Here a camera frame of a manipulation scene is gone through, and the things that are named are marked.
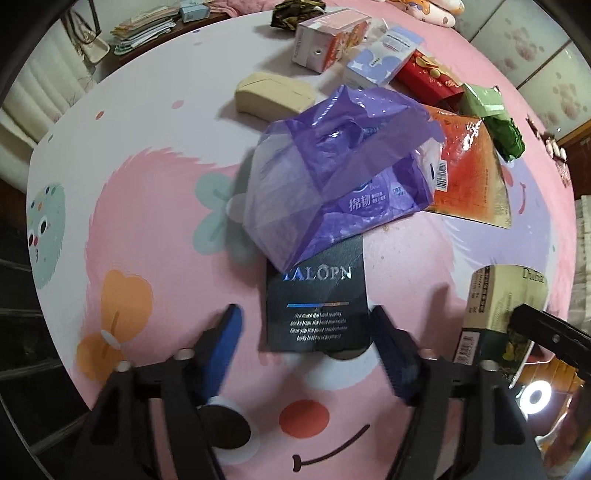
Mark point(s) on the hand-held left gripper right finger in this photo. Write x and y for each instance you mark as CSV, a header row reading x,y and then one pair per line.
x,y
392,350

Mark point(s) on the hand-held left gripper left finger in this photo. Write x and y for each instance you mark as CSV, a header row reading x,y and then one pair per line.
x,y
227,337

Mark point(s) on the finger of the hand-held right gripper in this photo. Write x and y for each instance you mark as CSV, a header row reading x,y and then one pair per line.
x,y
549,330

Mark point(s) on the green and beige carton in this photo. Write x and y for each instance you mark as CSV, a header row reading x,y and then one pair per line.
x,y
494,304

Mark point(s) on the black printed card packet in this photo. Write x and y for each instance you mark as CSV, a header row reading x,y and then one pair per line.
x,y
318,314

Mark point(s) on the orange red foil packet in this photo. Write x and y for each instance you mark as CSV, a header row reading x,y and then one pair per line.
x,y
471,175

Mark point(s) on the purple plastic bag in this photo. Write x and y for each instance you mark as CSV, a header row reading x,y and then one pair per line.
x,y
332,175

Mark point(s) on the green wrapper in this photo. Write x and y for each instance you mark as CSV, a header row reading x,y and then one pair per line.
x,y
496,120

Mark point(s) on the red snack packet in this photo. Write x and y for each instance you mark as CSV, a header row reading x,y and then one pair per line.
x,y
429,76

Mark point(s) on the pink printed tablecloth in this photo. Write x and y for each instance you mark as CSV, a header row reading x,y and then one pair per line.
x,y
152,221

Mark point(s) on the brown white patterned cloth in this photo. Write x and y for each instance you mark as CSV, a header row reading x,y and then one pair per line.
x,y
554,147

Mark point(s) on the beige box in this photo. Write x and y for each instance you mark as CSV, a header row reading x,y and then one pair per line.
x,y
272,94

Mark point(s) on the floral wardrobe doors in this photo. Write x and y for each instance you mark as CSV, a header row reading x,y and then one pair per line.
x,y
531,50

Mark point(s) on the light blue white packet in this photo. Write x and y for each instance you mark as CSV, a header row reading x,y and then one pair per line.
x,y
381,57

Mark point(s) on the white ribbed radiator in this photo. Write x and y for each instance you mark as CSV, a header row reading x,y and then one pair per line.
x,y
44,101

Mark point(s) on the white tray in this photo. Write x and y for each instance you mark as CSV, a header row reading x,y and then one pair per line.
x,y
94,50

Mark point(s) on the pink and white carton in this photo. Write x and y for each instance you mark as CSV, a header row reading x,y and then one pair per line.
x,y
330,37

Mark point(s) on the stack of papers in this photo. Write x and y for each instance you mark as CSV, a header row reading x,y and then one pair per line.
x,y
143,30

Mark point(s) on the light blue box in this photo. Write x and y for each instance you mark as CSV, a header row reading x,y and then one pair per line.
x,y
194,10

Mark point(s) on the camouflage packet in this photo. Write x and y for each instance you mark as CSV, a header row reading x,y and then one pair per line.
x,y
295,11

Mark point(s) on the cartoon printed quilt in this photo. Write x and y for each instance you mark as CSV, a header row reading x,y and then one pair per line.
x,y
429,10

